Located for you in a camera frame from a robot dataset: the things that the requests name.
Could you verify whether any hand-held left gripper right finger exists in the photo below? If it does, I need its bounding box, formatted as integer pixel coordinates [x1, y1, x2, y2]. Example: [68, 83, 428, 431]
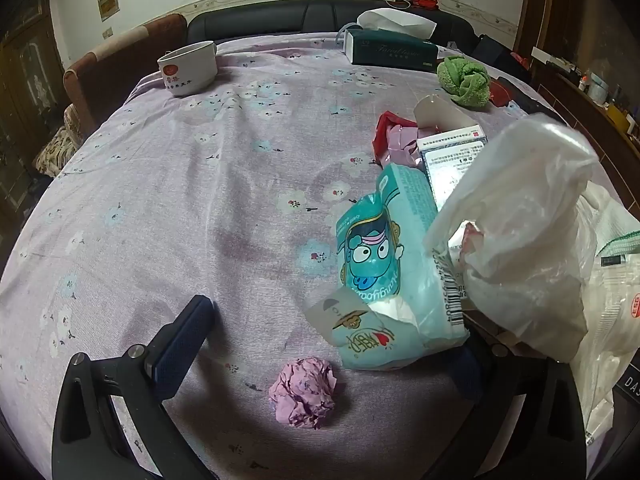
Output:
[425, 332, 588, 480]

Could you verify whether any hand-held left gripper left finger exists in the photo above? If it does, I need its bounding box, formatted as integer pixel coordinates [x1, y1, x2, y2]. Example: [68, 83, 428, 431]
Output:
[51, 295, 216, 480]

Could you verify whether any printed white plastic bag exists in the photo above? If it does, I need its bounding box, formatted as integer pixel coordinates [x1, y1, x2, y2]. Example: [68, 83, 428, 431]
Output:
[570, 180, 640, 448]

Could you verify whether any pink paper ball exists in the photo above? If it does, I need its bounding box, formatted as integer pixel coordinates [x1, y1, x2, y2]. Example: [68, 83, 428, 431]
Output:
[268, 356, 338, 430]

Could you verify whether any teal cartoon tissue packet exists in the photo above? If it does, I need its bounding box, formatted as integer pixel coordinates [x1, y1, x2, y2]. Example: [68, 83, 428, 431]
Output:
[304, 162, 471, 373]

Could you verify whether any white medicine box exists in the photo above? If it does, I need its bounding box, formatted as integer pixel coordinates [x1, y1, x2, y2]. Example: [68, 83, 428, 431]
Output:
[414, 94, 488, 213]

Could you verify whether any pink foil wrapper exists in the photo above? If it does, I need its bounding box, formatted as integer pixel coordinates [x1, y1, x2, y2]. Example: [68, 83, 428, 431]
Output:
[387, 125, 426, 168]

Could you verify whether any red wrapper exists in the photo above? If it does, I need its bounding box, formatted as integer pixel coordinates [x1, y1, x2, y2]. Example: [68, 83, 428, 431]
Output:
[372, 112, 418, 166]

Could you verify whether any wooden counter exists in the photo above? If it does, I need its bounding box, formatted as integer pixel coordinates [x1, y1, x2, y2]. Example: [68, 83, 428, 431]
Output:
[530, 45, 640, 201]

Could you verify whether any white cup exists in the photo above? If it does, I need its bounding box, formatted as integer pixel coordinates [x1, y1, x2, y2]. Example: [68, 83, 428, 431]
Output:
[157, 41, 219, 97]

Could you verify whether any black hand tool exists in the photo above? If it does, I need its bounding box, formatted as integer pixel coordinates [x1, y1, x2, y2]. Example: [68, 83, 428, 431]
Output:
[495, 76, 556, 116]

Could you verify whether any red packet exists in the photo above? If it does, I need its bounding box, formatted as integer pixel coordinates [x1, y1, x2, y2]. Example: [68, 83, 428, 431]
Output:
[489, 79, 512, 107]

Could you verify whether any brown armchair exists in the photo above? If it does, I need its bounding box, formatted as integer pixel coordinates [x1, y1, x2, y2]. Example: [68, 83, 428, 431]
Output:
[35, 14, 188, 176]

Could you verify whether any green cloth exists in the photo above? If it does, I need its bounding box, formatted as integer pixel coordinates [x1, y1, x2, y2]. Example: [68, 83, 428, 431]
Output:
[436, 56, 492, 108]

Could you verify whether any dark wooden cabinet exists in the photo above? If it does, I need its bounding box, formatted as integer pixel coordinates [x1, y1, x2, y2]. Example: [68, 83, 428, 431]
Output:
[0, 0, 66, 211]

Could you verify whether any black bag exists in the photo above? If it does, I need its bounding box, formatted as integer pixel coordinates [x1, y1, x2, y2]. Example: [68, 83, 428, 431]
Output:
[475, 34, 518, 81]

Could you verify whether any green tissue box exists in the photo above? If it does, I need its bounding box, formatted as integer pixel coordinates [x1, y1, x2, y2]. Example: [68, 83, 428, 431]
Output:
[344, 9, 440, 72]

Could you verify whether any black sofa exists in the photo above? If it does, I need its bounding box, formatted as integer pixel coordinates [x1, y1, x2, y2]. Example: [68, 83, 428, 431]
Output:
[186, 0, 481, 48]

